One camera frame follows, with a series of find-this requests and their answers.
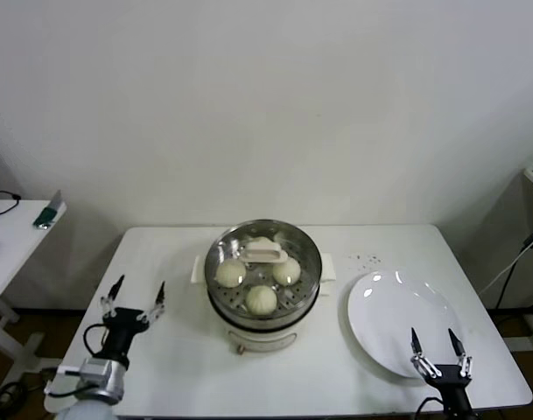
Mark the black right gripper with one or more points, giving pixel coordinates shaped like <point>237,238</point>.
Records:
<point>452,380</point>

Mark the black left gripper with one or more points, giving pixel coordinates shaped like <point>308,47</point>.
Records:
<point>124,326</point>

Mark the white steamed baozi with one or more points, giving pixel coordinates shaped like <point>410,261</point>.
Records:
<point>230,275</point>
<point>261,301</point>
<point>289,272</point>
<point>261,240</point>

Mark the perforated steel steamer basket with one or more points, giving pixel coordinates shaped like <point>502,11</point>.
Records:
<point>329,267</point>

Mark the white round plate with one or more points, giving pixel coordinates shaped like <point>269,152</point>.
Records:
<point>393,315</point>

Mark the brown crumbs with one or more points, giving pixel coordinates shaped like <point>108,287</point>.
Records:
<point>371,259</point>

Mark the cream electric cooker base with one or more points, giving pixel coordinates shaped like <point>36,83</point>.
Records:
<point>259,339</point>

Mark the white side table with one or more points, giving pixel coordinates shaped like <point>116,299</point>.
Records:
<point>16,236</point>

